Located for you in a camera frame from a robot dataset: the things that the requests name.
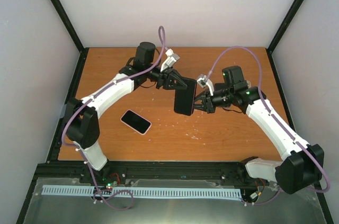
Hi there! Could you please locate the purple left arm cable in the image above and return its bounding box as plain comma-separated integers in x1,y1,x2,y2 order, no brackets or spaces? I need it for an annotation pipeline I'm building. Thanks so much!
61,25,170,211

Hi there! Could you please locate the black frame post left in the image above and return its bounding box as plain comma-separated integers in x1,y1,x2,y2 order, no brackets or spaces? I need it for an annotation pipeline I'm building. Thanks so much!
33,0,85,52

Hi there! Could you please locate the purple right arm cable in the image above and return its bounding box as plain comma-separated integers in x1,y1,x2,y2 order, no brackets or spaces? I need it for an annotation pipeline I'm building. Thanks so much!
208,46,331,207

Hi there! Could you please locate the pink cased smartphone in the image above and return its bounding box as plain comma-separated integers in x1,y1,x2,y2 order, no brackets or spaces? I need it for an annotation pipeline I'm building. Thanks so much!
120,110,151,135

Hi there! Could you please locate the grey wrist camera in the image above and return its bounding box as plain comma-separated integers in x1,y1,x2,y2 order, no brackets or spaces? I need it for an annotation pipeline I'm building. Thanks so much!
197,74,215,96
160,49,180,72

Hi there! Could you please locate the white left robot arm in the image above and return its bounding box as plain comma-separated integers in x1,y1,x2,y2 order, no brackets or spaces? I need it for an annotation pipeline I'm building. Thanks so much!
61,42,188,183

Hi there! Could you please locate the black smartphone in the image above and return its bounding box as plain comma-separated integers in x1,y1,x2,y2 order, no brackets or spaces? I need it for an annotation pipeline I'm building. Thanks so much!
174,78,197,116

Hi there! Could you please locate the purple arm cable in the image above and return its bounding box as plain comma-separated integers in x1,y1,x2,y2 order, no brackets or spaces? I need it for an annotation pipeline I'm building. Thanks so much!
208,46,331,207
61,25,170,211

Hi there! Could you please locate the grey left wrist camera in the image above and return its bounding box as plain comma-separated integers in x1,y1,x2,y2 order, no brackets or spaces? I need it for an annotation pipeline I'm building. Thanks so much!
160,49,180,72

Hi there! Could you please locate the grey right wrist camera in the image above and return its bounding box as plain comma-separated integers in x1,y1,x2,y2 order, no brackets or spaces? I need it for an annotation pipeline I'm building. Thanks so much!
197,74,215,96

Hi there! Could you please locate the light blue cable duct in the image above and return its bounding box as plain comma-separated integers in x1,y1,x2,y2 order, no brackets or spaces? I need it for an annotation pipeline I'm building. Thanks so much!
41,185,242,200

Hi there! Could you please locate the black frame post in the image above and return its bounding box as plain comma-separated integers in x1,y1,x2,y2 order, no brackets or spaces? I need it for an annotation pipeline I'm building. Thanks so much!
267,0,323,52
33,0,85,52

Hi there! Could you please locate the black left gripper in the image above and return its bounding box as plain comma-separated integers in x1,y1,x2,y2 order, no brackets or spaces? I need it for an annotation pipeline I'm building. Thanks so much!
147,64,190,92

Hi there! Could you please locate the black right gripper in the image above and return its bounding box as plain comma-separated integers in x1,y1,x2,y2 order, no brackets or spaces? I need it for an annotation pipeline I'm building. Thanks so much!
186,87,233,113

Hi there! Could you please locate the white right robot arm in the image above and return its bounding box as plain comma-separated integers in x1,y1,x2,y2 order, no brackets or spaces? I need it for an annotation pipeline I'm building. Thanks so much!
193,66,324,194

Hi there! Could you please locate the black frame post right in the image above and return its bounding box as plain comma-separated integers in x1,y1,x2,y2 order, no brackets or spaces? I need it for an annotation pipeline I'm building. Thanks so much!
267,0,323,52

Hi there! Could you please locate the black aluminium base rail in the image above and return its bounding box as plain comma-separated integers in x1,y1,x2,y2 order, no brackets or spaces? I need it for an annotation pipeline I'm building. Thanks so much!
33,160,255,188

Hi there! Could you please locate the black phone case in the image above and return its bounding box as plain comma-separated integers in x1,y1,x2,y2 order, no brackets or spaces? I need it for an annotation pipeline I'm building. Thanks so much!
214,83,226,91

